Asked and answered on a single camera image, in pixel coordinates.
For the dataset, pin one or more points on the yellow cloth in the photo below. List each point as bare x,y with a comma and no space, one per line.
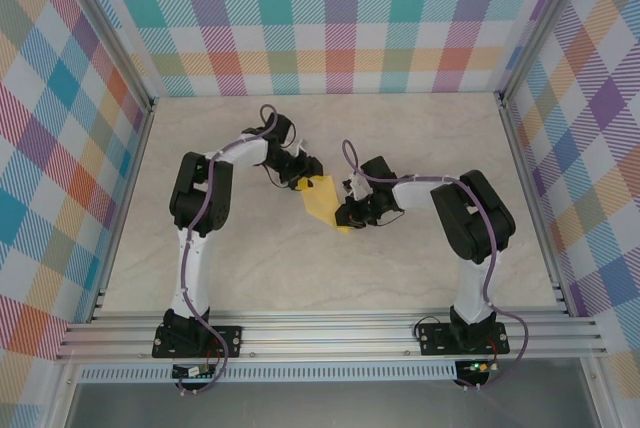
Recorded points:
322,200

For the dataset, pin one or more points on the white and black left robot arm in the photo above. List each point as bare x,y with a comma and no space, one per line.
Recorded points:
200,198

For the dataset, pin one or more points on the black left circuit board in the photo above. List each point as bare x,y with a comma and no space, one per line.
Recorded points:
187,372

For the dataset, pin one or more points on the aluminium side rail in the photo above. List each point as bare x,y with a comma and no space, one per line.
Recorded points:
529,188
128,188

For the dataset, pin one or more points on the aluminium corner post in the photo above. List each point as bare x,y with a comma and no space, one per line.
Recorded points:
540,23
107,28

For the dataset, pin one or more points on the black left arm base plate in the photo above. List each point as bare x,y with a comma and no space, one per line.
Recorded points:
227,340

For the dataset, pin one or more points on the black circuit board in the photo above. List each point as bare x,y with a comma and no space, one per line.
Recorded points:
477,367
187,372

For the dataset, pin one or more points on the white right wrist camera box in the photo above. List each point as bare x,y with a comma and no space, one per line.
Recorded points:
356,187

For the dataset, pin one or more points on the wide aluminium mounting rail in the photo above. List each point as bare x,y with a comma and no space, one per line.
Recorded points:
325,335

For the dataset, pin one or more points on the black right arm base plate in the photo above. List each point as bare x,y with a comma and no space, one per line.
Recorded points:
435,340

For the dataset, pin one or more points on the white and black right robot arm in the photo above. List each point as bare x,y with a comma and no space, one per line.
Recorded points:
470,218

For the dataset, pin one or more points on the black right circuit board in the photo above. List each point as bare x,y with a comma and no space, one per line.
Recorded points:
477,367

